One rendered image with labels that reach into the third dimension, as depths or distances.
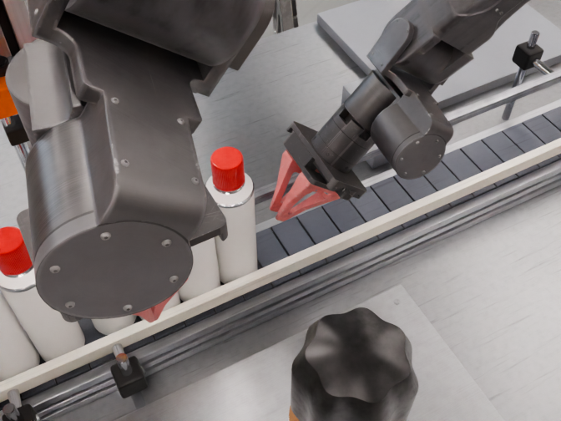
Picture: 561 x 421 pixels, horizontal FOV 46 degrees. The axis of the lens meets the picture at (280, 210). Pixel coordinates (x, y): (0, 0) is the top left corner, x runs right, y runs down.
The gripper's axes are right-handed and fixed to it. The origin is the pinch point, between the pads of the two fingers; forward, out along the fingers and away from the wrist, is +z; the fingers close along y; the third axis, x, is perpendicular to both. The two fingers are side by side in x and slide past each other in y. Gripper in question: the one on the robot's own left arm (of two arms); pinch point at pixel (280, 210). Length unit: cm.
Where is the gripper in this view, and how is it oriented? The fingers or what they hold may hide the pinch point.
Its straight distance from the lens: 79.5
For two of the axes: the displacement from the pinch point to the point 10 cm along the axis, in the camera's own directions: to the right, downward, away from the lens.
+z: -6.2, 6.9, 3.7
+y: 4.5, 7.1, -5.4
